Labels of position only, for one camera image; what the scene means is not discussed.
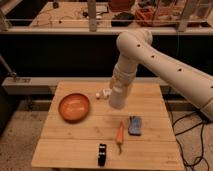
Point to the small white object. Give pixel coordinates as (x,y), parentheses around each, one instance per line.
(103,94)

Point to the black bowl on bench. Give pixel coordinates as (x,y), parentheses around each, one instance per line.
(122,19)

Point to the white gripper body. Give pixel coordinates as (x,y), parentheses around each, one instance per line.
(121,77)

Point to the blue sponge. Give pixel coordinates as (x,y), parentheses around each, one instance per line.
(135,124)

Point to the black eraser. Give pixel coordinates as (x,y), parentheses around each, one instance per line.
(102,154)

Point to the wooden board table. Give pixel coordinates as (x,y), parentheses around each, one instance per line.
(76,146)

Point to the orange tool case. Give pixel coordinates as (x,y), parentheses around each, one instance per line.
(151,18)

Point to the orange carrot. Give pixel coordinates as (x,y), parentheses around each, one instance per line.
(120,137)

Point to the orange bowl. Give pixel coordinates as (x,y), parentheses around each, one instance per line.
(74,107)

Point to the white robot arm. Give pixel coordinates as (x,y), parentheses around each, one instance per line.
(135,48)

